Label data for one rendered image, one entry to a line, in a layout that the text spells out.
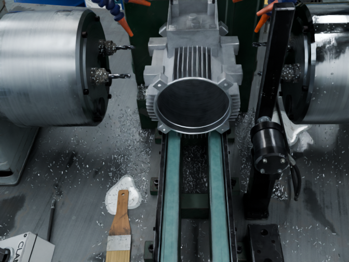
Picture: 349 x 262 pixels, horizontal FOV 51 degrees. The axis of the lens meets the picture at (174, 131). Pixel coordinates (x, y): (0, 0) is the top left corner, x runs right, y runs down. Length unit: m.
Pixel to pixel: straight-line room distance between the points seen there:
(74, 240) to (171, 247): 0.26
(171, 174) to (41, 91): 0.30
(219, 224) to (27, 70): 0.46
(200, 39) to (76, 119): 0.30
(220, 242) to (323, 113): 0.31
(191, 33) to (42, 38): 0.28
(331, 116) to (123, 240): 0.49
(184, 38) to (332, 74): 0.28
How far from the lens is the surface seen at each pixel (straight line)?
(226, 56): 0.78
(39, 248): 0.55
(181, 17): 0.81
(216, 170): 0.75
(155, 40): 0.82
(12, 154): 0.94
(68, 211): 0.88
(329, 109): 0.75
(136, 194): 0.87
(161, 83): 0.69
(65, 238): 0.85
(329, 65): 0.71
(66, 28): 0.74
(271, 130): 0.67
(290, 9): 0.58
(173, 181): 0.74
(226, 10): 0.84
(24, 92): 0.75
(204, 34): 0.72
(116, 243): 0.81
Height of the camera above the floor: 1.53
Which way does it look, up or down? 48 degrees down
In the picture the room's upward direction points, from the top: 4 degrees counter-clockwise
